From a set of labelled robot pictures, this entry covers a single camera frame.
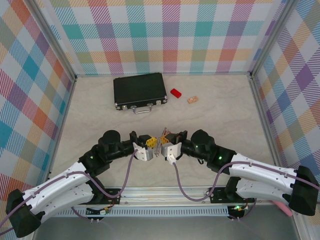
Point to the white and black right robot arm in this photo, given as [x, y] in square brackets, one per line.
[262, 172]

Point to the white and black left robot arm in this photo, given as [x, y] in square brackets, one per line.
[57, 185]

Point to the small patterned wooden block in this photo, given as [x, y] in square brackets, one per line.
[193, 99]

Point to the red toy brick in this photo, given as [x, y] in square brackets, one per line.
[176, 92]

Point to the pink foam piece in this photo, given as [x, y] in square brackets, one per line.
[283, 207]

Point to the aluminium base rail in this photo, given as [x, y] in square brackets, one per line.
[162, 193]

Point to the aluminium frame bar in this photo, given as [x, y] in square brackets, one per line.
[53, 150]
[268, 125]

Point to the aluminium frame post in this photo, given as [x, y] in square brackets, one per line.
[55, 40]
[272, 37]

